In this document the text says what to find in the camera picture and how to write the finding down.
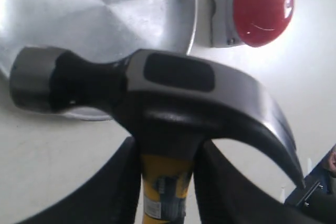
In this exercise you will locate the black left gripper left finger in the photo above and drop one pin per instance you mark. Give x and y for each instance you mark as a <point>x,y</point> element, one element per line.
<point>110,196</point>

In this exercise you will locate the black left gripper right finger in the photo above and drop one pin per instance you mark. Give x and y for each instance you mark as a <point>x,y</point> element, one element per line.
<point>224,195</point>

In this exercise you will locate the yellow black claw hammer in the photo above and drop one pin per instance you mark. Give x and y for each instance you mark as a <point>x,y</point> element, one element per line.
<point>171,104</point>

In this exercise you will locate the red dome push button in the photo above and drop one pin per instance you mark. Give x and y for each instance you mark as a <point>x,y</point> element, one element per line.
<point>232,23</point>

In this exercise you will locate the round steel plate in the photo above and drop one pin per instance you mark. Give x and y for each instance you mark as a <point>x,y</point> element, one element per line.
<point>98,30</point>

